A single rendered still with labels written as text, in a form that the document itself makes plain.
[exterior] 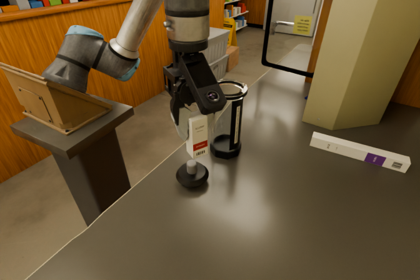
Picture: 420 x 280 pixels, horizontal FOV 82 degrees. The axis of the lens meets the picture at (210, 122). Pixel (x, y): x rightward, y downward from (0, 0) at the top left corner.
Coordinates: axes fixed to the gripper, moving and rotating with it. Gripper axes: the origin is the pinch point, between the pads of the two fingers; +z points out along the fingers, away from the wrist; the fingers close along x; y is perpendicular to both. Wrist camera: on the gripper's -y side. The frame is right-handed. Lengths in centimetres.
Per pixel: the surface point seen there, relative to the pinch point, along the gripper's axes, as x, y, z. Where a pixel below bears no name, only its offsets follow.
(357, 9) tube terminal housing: -54, 5, -20
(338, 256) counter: -18.0, -29.5, 19.8
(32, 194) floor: 71, 130, 116
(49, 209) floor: 60, 109, 116
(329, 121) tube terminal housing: -55, 2, 16
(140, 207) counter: 14.2, 3.9, 20.4
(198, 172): -2.4, 3.8, 16.7
